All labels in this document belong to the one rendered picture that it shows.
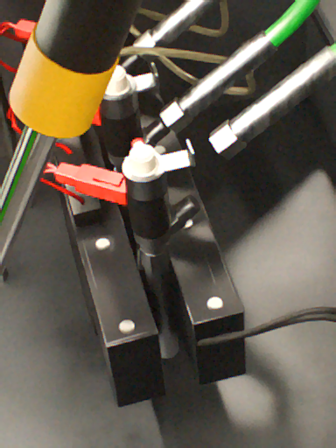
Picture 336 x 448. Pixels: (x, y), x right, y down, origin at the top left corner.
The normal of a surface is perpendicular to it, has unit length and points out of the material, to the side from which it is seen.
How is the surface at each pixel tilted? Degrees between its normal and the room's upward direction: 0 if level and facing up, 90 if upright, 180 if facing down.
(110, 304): 0
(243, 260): 0
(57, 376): 0
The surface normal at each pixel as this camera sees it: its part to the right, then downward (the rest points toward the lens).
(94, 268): -0.07, -0.65
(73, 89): 0.11, 0.73
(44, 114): -0.19, 0.65
